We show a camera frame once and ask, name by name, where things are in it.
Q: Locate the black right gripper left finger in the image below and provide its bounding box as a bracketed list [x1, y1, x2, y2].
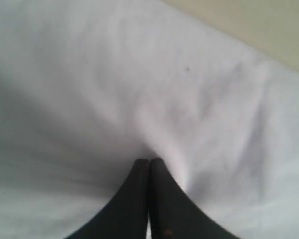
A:
[68, 159, 149, 239]

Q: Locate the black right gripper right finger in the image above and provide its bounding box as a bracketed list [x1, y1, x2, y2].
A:
[148, 158, 236, 239]

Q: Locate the white t-shirt red lettering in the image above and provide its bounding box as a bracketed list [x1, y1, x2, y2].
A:
[0, 0, 299, 239]

